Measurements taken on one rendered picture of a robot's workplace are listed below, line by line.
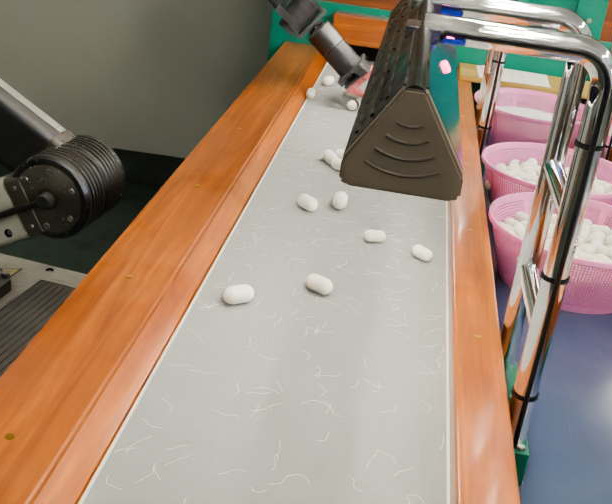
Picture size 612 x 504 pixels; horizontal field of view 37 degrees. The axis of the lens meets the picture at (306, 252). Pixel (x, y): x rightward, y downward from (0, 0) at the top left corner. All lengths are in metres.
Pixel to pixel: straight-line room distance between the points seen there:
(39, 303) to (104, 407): 0.77
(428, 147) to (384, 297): 0.56
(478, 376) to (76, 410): 0.40
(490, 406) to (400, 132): 0.40
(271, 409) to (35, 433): 0.23
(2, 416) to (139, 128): 2.62
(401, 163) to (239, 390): 0.39
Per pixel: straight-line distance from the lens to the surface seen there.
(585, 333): 1.30
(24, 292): 1.64
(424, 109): 0.58
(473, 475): 0.81
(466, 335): 1.02
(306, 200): 1.34
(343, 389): 0.93
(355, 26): 2.29
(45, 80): 3.46
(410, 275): 1.20
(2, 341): 1.50
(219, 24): 3.24
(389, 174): 0.59
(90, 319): 0.97
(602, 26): 2.38
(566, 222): 0.85
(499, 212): 1.44
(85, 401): 0.84
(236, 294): 1.05
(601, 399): 1.16
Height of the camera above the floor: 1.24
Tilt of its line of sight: 25 degrees down
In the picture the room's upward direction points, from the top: 7 degrees clockwise
